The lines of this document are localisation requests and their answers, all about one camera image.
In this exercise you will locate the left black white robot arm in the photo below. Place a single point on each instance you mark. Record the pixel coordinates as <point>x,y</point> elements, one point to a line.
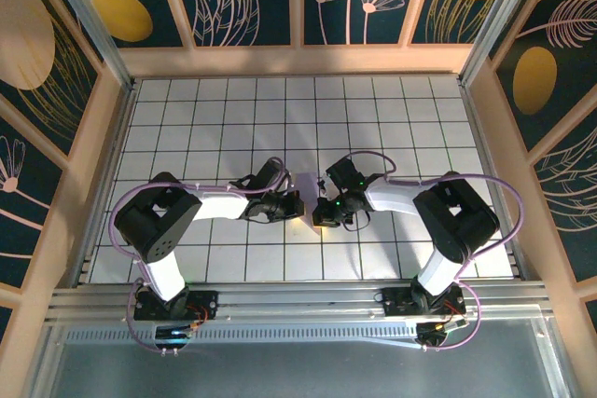
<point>158,221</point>

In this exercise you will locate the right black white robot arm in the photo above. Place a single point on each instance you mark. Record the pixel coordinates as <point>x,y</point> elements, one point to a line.
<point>457,216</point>

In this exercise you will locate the grey metal sheet panel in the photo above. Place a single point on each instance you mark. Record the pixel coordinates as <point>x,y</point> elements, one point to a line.
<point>298,370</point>

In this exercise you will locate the aluminium mounting rail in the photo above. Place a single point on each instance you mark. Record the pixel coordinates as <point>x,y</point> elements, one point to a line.
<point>298,300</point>

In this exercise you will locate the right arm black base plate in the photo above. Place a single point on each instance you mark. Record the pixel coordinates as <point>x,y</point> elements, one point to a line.
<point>396,300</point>

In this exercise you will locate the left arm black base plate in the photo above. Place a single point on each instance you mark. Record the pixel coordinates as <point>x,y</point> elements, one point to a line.
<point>205,305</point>

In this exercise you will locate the aluminium table side rail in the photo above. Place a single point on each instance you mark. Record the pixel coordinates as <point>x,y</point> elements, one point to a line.
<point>490,137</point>
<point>112,160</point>

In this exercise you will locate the aluminium frame post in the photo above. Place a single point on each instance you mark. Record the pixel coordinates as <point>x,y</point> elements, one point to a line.
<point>499,20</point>
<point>93,25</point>

